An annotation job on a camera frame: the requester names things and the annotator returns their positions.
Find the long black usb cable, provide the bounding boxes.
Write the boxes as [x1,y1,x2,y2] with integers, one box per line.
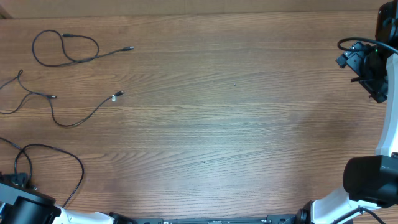
[31,29,135,68]

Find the short black cable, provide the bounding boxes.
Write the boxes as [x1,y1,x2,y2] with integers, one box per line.
[0,69,124,128]

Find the black cable silver plugs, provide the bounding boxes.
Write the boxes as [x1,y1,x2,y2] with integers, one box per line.
[0,136,85,208]

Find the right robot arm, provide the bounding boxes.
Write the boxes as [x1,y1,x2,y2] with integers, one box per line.
[285,0,397,224]

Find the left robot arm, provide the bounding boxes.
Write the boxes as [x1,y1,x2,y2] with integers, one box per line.
[1,174,137,224]

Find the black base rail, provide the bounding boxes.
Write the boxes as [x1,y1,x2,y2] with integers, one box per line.
[109,212,310,224]

